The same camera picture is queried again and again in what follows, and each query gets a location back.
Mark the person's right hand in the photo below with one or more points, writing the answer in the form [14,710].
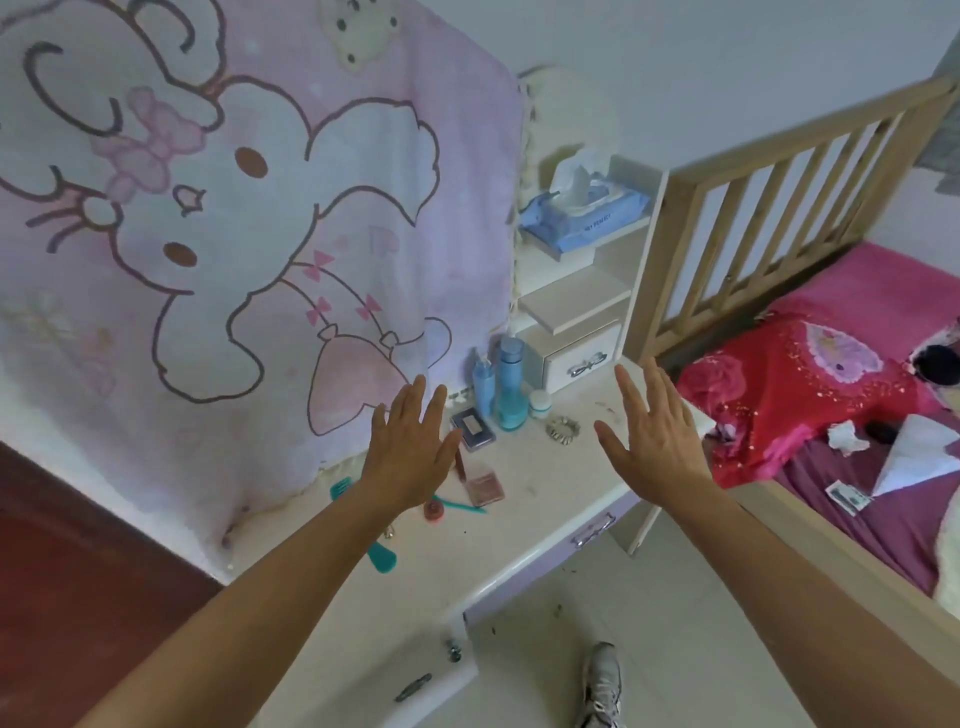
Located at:
[664,450]

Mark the person's left hand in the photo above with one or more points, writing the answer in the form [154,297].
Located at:
[409,457]

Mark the person's right little finger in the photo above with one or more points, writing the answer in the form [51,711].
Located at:
[688,427]

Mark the person's left thumb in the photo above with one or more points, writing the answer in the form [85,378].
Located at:
[452,450]

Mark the person's left little finger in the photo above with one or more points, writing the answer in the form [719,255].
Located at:
[380,427]

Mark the person's right middle finger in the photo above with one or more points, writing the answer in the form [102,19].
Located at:
[652,386]

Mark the person's right thumb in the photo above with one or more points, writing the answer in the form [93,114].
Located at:
[611,442]

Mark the person's left middle finger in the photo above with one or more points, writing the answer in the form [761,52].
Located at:
[417,409]

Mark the person's right forearm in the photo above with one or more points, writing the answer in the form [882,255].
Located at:
[810,600]

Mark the person's left forearm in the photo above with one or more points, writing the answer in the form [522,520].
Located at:
[255,607]

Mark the grey makeup compact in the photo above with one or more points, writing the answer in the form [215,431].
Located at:
[474,430]

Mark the pink blush compact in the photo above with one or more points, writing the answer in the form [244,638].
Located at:
[486,488]

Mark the teal tail comb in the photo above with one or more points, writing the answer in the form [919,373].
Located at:
[465,506]

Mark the small red round case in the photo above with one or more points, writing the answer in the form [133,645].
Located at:
[434,511]

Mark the short blue bottle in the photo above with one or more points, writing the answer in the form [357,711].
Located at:
[483,390]

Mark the small white drawer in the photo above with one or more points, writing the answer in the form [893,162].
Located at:
[585,360]

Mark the small white cream jar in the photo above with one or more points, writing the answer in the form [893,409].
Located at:
[541,403]

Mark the tall blue bottle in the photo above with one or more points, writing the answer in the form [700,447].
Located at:
[511,382]

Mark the white vanity desk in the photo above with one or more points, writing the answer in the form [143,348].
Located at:
[525,525]

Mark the red printed blanket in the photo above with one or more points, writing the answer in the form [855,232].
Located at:
[780,375]

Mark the white shelf unit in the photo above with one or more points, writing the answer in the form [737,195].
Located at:
[592,289]

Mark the teal hairbrush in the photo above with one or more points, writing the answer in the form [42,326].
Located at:
[382,561]

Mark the crumpled white tissue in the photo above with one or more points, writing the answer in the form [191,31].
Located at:
[847,437]

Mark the small white printed packet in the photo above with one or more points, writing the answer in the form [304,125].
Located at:
[847,499]

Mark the blue wet wipes pack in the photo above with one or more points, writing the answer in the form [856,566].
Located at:
[581,214]

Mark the magenta bed sheet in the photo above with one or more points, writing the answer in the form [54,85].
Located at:
[885,517]

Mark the white folded paper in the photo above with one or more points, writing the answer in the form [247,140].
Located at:
[919,454]

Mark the pink cartoon rabbit cloth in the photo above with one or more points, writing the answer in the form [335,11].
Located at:
[225,247]

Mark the white sneaker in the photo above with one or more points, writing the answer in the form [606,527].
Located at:
[601,686]

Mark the black round plush item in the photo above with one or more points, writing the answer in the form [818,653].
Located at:
[932,364]

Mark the white pillow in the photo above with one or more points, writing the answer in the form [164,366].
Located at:
[949,547]

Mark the wooden bed frame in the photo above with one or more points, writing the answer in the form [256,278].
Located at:
[750,195]

